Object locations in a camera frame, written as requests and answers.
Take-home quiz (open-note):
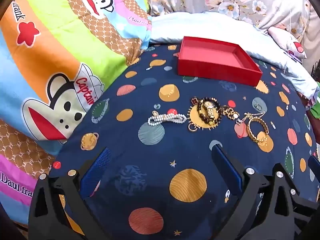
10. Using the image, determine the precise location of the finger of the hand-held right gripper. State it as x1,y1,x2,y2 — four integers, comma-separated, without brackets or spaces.
290,156,320,233

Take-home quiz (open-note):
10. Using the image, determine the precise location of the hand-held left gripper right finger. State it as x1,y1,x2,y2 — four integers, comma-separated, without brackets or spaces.
211,145,299,240

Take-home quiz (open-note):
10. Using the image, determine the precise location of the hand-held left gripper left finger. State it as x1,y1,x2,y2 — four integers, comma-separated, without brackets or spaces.
28,146,112,240

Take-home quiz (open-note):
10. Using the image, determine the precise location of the gold bangle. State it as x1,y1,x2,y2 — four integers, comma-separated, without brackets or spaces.
246,117,270,143

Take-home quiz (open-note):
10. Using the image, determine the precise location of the thin gold chain necklace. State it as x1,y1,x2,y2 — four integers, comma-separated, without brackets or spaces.
221,105,267,127

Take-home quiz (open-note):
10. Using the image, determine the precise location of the gold wrist watch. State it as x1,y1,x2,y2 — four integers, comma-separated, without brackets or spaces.
203,100,217,126

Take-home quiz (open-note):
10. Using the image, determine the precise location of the dark bead bracelet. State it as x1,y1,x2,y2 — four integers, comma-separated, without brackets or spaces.
196,97,223,126

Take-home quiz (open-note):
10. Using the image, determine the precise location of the gold clover chain bracelet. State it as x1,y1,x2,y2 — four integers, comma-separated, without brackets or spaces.
188,97,202,133

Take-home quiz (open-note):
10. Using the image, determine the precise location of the white pearl bracelet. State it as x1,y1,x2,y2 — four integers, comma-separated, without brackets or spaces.
147,110,188,127

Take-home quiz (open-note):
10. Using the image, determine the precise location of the red shallow box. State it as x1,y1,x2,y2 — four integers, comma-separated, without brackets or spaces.
177,36,263,87

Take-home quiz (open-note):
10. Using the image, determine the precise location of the navy planet printed blanket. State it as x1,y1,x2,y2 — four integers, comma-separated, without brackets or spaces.
49,42,320,240

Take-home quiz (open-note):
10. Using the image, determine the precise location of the green cloth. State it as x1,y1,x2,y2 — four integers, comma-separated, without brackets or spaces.
309,82,320,119

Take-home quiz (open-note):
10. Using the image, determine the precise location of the pink plush toy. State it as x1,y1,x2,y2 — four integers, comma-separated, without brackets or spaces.
267,26,307,59

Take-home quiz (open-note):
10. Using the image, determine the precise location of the cartoon monkey quilt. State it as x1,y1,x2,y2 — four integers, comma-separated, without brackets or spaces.
0,0,153,227

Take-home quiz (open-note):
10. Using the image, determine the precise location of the light blue pillow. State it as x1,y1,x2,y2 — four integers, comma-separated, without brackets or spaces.
150,12,320,101

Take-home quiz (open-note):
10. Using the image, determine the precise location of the white cable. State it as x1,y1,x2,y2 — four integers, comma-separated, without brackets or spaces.
284,4,294,74

